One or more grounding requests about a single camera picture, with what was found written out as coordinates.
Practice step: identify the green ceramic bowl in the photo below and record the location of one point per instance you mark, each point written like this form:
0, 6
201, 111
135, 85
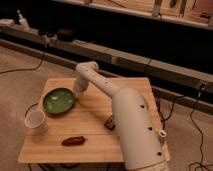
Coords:
58, 101

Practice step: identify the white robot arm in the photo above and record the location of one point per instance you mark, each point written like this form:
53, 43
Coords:
139, 142

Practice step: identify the brown chocolate bar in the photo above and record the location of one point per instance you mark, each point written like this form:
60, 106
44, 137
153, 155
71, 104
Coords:
109, 123

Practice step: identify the wooden table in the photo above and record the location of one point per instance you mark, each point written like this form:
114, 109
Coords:
86, 119

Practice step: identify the black device on ledge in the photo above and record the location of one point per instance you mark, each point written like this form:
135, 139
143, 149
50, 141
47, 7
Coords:
65, 35

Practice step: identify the brown sausage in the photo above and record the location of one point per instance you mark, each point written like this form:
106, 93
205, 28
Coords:
72, 141

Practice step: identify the white patterned bottle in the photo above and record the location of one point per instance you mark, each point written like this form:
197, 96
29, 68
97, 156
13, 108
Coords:
162, 136

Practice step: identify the white paper cup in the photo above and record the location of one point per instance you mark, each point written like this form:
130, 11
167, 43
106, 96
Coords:
36, 123

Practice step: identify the white spray bottle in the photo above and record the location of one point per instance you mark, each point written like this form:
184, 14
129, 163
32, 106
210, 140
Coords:
23, 22

